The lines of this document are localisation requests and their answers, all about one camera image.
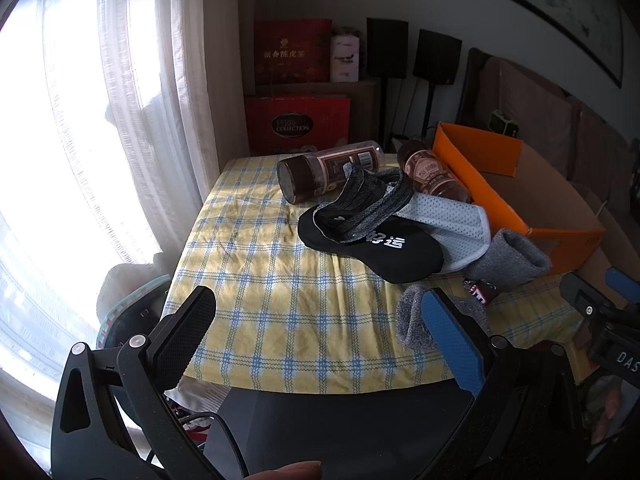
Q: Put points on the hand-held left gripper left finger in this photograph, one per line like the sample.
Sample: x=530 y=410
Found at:
x=182 y=335

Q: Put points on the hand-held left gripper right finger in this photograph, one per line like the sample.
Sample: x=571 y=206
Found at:
x=450 y=340

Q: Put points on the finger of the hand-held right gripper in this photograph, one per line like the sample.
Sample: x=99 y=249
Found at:
x=622 y=285
x=580 y=292

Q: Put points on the grey sock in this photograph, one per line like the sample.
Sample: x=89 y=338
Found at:
x=412 y=320
x=512 y=260

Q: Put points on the black cloth with white print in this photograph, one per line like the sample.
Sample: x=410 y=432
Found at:
x=400 y=257

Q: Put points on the white mesh cloth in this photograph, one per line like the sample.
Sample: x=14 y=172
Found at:
x=455 y=230

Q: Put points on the orange cardboard box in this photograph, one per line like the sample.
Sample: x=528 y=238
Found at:
x=495 y=200

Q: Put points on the grey knit headband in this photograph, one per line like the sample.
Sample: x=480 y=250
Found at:
x=367 y=205

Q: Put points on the brown labelled bottle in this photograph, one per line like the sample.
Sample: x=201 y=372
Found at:
x=432 y=172

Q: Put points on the clear jar ribbed brown lid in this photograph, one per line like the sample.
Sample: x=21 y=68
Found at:
x=320 y=167

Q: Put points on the person's left hand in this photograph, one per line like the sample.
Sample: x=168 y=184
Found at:
x=290 y=471

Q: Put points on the dark round tin patterned rim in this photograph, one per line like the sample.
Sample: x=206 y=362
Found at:
x=135 y=317

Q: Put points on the white cloth bundle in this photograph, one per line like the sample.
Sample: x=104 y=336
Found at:
x=127 y=280

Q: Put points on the yellow checked tablecloth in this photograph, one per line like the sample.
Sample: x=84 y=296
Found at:
x=280 y=285

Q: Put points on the beige sofa cushion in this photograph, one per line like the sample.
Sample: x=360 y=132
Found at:
x=600 y=145
x=530 y=105

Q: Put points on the dark grey board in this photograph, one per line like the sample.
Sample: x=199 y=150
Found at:
x=340 y=430

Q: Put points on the green and black device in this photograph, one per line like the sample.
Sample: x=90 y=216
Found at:
x=503 y=122

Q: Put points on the black speaker stand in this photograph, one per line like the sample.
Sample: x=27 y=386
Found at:
x=387 y=110
x=428 y=110

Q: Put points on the brown wooden sofa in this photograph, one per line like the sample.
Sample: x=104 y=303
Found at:
x=472 y=85

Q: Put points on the red chocolate gift box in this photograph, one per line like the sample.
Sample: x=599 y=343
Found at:
x=297 y=122

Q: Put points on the brown cardboard box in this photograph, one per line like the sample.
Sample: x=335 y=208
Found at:
x=364 y=105

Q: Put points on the black speaker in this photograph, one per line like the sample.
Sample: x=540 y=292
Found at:
x=437 y=57
x=386 y=47

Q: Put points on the white sheer curtain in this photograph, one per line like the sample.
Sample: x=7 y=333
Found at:
x=150 y=60

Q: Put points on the white tissue pack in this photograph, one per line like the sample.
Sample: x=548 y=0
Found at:
x=345 y=57

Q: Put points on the dark red gift bag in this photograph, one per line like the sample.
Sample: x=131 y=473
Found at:
x=292 y=50

